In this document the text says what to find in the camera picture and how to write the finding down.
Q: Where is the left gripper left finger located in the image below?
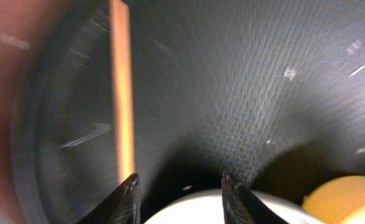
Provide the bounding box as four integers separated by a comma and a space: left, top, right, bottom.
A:
77, 174, 141, 224

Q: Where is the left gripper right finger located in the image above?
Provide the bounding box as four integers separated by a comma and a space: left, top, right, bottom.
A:
221, 171, 288, 224

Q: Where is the yellow bowl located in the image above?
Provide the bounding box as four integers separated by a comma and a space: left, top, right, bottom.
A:
302, 175, 365, 224

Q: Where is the wooden chopstick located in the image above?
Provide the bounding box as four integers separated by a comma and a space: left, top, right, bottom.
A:
109, 0, 135, 182

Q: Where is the grey round plate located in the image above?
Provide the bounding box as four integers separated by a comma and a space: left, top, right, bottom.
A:
145, 189, 323, 224

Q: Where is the round black tray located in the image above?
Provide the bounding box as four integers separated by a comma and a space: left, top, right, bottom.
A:
12, 0, 365, 223

